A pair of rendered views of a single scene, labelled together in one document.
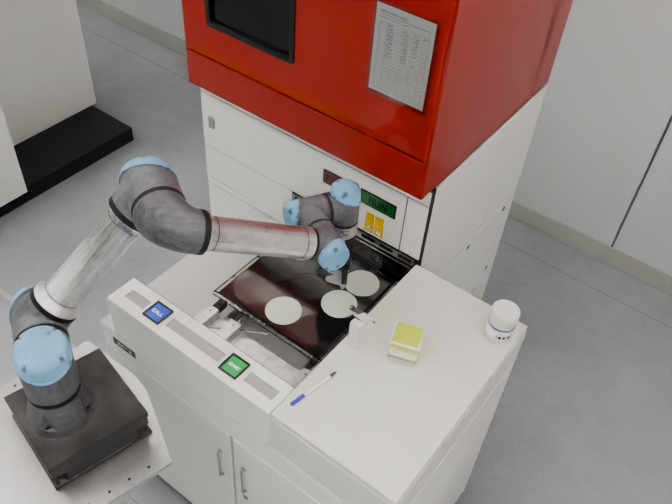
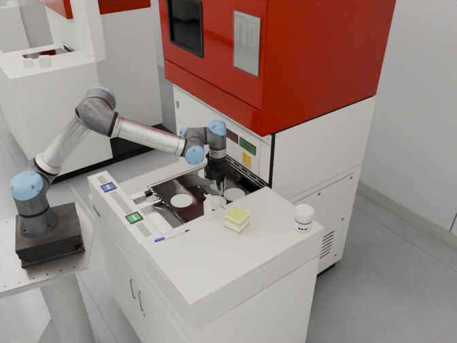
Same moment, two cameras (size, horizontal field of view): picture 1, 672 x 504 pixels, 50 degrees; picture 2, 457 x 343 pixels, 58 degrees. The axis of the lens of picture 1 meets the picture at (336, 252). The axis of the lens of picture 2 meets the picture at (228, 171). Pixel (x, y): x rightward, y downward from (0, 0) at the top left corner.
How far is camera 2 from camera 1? 0.68 m
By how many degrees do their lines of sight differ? 19
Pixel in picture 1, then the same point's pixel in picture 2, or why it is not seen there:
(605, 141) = (443, 157)
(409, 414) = (223, 259)
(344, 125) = (226, 92)
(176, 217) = (96, 110)
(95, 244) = (66, 130)
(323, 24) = (213, 30)
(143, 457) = (73, 261)
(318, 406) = (170, 245)
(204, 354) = (122, 209)
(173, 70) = not seen: hidden behind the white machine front
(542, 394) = (377, 314)
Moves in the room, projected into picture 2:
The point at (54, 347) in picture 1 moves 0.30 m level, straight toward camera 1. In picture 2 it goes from (31, 180) to (15, 233)
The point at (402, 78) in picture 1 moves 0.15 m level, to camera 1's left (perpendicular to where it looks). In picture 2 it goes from (247, 56) to (211, 52)
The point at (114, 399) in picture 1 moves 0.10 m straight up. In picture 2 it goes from (67, 225) to (62, 206)
